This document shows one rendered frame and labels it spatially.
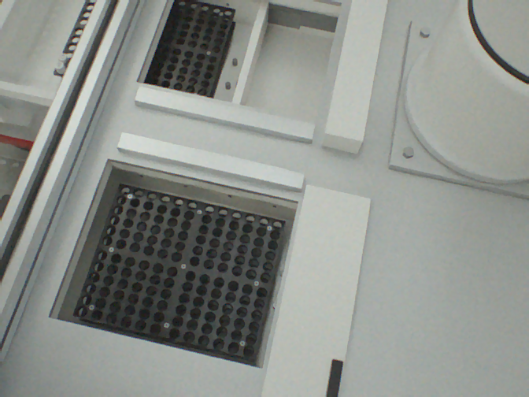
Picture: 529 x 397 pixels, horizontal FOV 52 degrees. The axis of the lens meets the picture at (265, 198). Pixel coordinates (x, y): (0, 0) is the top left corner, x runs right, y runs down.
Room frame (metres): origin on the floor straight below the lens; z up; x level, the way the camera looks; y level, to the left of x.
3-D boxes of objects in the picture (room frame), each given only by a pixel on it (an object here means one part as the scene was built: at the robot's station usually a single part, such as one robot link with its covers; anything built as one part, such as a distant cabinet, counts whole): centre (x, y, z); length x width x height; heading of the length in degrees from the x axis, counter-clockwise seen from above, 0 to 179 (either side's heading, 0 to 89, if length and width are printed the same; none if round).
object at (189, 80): (0.49, 0.20, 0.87); 0.22 x 0.18 x 0.06; 84
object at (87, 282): (0.17, 0.19, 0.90); 0.18 x 0.02 x 0.01; 174
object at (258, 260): (0.16, 0.09, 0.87); 0.22 x 0.18 x 0.06; 84
